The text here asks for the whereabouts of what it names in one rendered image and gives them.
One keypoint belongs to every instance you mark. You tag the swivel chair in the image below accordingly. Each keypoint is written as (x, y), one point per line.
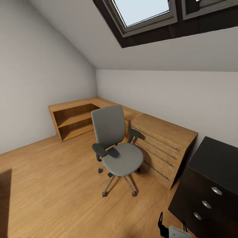
(120, 159)

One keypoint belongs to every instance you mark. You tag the bookcase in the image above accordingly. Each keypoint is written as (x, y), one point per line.
(128, 115)
(70, 119)
(96, 103)

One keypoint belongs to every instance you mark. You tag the cabinet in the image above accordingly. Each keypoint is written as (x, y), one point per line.
(165, 147)
(208, 210)

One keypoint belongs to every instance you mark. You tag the desk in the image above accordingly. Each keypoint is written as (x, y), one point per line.
(218, 163)

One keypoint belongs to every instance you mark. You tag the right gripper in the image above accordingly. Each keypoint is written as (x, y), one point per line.
(165, 231)

